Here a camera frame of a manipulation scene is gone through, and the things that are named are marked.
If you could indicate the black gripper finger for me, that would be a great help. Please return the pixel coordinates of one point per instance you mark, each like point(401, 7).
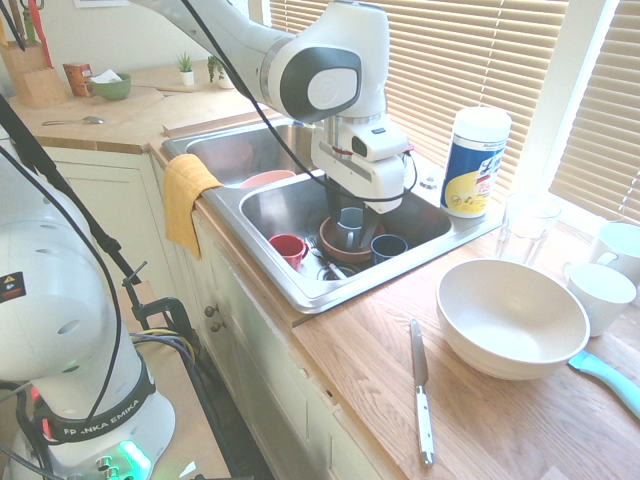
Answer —
point(371, 227)
point(334, 205)

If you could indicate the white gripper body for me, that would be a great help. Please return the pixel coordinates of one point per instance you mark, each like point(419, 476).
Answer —
point(380, 182)

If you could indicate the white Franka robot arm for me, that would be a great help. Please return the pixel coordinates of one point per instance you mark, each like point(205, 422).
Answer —
point(325, 50)

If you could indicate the chrome sink hole cap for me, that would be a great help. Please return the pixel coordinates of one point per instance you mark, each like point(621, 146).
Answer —
point(428, 183)

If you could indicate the pink plate in sink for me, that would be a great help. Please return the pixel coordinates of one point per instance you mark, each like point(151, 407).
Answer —
point(267, 178)

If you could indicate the stainless steel double sink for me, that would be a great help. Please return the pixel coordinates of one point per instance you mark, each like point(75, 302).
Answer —
point(227, 202)

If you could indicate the wooden knife block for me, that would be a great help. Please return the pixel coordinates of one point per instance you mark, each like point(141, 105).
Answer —
point(37, 82)

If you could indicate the grey blue mug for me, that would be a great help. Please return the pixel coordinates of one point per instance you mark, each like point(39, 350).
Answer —
point(351, 220)

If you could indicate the navy blue cup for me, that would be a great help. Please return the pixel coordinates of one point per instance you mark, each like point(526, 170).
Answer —
point(389, 247)

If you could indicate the brown ceramic bowl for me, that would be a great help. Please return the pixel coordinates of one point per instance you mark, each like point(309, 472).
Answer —
point(331, 245)

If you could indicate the metal fork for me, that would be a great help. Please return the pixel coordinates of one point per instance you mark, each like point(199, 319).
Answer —
point(315, 247)

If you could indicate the red cup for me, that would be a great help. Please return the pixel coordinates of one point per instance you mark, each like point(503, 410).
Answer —
point(287, 248)

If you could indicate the Lysol wipes canister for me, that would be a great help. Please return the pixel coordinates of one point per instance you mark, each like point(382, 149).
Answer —
point(475, 165)

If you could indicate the wide wooden window blind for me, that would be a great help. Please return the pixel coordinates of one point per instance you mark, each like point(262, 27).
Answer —
point(450, 60)

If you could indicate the yellow dish towel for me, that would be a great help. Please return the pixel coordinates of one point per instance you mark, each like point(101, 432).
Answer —
point(185, 200)

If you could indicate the clear drinking glass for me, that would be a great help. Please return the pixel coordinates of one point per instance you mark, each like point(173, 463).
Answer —
point(527, 230)

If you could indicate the round cabinet knob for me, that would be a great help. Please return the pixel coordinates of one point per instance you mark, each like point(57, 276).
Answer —
point(217, 327)
point(212, 310)

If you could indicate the large cream bowl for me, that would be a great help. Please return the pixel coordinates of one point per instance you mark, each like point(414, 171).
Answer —
point(510, 320)

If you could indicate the trailing plant white pot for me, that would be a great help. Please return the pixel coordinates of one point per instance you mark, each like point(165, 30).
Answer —
point(220, 72)

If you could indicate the cream base cabinets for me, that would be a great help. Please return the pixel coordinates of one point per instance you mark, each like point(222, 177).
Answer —
point(250, 360)

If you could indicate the black screw clamp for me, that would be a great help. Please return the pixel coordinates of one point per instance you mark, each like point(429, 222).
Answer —
point(170, 305)

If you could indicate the small plant white pot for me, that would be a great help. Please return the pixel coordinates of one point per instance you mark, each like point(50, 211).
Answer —
point(186, 75)

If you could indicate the narrow wooden window blind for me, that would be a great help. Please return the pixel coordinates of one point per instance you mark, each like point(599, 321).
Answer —
point(605, 125)

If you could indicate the small white mug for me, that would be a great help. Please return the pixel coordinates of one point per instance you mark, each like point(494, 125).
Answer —
point(600, 300)

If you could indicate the green bowl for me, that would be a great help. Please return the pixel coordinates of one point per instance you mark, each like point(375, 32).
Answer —
point(112, 90)

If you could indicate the large white mug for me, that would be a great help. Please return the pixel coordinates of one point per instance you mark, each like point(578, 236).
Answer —
point(622, 245)

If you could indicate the metal spoon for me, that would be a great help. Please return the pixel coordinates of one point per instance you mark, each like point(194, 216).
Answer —
point(92, 120)

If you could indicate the black stand pole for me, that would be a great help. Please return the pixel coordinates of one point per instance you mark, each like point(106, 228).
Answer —
point(75, 200)

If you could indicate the white crumpled paper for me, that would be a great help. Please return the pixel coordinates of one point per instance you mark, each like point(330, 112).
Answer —
point(106, 77)

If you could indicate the orange cardboard box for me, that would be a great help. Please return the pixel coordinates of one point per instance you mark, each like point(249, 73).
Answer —
point(75, 80)

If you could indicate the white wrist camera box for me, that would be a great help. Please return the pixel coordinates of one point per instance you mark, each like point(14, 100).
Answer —
point(375, 142)

